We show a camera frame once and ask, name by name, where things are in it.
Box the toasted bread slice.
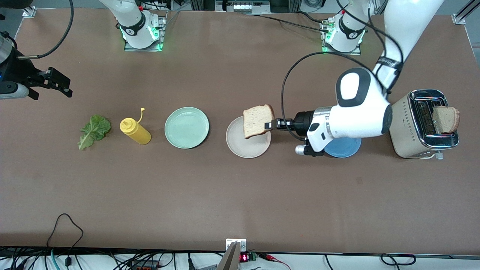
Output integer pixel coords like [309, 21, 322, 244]
[243, 104, 275, 139]
[432, 106, 460, 134]

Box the green lettuce leaf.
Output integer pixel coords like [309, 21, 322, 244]
[78, 115, 112, 151]

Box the yellow squeeze bottle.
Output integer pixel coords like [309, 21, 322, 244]
[120, 108, 152, 145]

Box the beige plate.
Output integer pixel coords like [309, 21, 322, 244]
[226, 115, 272, 159]

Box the blue plate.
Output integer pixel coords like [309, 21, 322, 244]
[323, 136, 362, 158]

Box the mint green plate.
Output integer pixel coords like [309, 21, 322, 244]
[164, 107, 210, 149]

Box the beige chrome toaster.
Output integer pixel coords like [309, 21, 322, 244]
[386, 89, 460, 160]

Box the metal device with lights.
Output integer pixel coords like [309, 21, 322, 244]
[215, 0, 271, 14]

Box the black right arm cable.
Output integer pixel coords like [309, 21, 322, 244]
[17, 0, 74, 60]

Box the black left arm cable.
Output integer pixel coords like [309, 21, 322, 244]
[281, 51, 404, 142]

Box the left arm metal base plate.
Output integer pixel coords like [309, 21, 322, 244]
[320, 19, 363, 56]

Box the black cable to arm base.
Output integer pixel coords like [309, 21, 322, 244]
[244, 11, 330, 32]

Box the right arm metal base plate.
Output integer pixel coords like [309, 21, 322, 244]
[124, 10, 168, 52]

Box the metal post base bracket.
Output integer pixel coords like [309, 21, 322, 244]
[226, 238, 247, 252]

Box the red clip cable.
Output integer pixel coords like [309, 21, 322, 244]
[258, 253, 291, 270]

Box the aluminium extrusion post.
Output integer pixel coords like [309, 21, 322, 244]
[217, 242, 240, 270]

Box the black coiled cable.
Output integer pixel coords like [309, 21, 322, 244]
[381, 254, 417, 266]

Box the black looped table cable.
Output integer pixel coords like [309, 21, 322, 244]
[46, 213, 84, 267]

